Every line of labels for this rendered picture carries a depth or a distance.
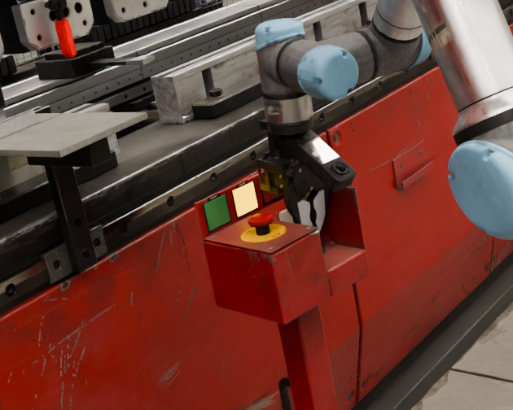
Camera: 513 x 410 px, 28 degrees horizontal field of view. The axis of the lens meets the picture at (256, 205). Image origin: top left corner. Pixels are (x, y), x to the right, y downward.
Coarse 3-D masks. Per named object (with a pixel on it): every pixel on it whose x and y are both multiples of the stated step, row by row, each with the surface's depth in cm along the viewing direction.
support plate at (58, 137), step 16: (112, 112) 156; (128, 112) 154; (144, 112) 152; (32, 128) 157; (48, 128) 154; (64, 128) 152; (80, 128) 150; (96, 128) 148; (112, 128) 147; (0, 144) 150; (16, 144) 148; (32, 144) 146; (48, 144) 144; (64, 144) 142; (80, 144) 142
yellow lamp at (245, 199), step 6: (246, 186) 165; (252, 186) 166; (234, 192) 163; (240, 192) 164; (246, 192) 165; (252, 192) 166; (240, 198) 164; (246, 198) 165; (252, 198) 166; (240, 204) 165; (246, 204) 165; (252, 204) 166; (240, 210) 165; (246, 210) 166
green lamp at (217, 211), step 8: (216, 200) 161; (224, 200) 162; (208, 208) 160; (216, 208) 161; (224, 208) 162; (208, 216) 160; (216, 216) 161; (224, 216) 162; (208, 224) 160; (216, 224) 161
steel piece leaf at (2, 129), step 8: (32, 112) 158; (8, 120) 155; (16, 120) 156; (24, 120) 157; (32, 120) 158; (0, 128) 153; (8, 128) 155; (16, 128) 156; (24, 128) 157; (0, 136) 154
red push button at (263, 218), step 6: (252, 216) 157; (258, 216) 156; (264, 216) 156; (270, 216) 156; (252, 222) 155; (258, 222) 155; (264, 222) 155; (270, 222) 156; (258, 228) 156; (264, 228) 156; (258, 234) 157; (264, 234) 156
